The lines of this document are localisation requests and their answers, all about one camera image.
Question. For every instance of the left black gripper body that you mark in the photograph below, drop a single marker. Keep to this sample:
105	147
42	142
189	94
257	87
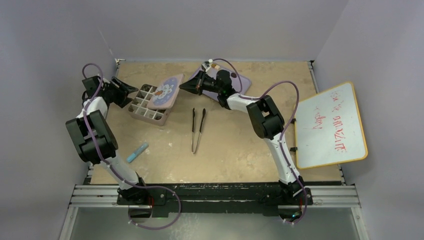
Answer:
115	94

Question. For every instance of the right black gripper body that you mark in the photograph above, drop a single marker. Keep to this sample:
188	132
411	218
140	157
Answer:
209	85

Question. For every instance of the silver metal box lid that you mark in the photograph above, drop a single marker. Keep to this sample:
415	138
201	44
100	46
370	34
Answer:
166	93

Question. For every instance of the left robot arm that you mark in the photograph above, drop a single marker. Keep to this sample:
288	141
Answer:
95	142

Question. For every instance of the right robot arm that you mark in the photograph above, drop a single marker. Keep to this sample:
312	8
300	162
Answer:
267	123

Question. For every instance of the purple plastic tray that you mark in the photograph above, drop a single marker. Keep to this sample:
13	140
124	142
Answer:
240	85

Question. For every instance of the blue small marker cap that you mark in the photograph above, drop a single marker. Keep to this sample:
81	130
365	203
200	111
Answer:
137	152

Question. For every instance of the yellow framed whiteboard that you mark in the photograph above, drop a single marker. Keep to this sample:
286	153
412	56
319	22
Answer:
328	128

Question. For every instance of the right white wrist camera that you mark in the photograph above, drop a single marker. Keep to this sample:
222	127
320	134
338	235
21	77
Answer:
207	65

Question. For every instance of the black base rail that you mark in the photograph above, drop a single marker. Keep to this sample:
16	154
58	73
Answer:
264	198

